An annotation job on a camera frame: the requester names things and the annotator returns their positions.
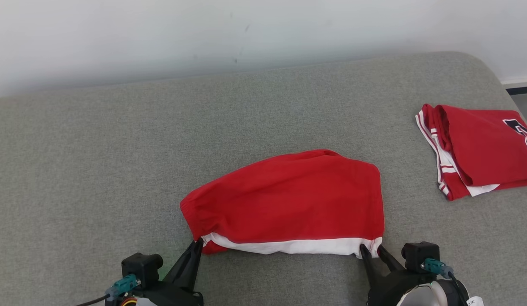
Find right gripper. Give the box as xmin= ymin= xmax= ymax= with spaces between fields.
xmin=359 ymin=244 xmax=438 ymax=306

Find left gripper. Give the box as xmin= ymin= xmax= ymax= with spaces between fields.
xmin=138 ymin=238 xmax=204 ymax=306

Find red white basketball jersey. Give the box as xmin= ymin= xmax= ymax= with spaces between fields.
xmin=415 ymin=103 xmax=527 ymax=202

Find white skirting board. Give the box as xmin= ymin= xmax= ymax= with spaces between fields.
xmin=500 ymin=75 xmax=527 ymax=96

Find right camera teal plug cable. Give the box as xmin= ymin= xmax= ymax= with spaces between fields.
xmin=421 ymin=258 xmax=471 ymax=306

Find camera teal plug cable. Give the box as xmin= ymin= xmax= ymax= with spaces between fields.
xmin=74 ymin=274 xmax=141 ymax=306
xmin=421 ymin=258 xmax=471 ymax=306

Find left camera teal plug cable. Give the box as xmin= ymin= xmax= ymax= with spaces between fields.
xmin=74 ymin=274 xmax=141 ymax=306

